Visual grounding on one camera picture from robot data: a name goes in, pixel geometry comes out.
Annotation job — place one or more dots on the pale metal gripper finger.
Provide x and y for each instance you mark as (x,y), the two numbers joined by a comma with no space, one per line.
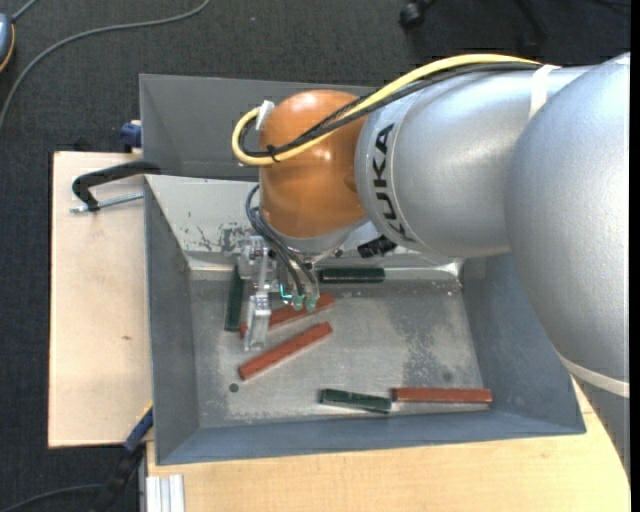
(249,330)
(263,320)

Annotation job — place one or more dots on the dark green flat block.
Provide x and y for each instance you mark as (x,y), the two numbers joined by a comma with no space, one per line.
(352,275)
(355,400)
(233,305)

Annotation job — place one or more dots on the red-brown flat block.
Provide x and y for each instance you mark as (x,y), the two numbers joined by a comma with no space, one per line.
(287,315)
(287,350)
(442,395)

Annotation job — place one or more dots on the grey metal bin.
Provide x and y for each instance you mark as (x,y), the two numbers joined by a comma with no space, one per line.
(350,360)

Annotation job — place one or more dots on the pale wood flat board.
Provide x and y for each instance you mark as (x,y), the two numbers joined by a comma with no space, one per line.
(97,310)

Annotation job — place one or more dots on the black cylinder on white bracket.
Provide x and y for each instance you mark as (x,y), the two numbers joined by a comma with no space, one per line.
(375,247)

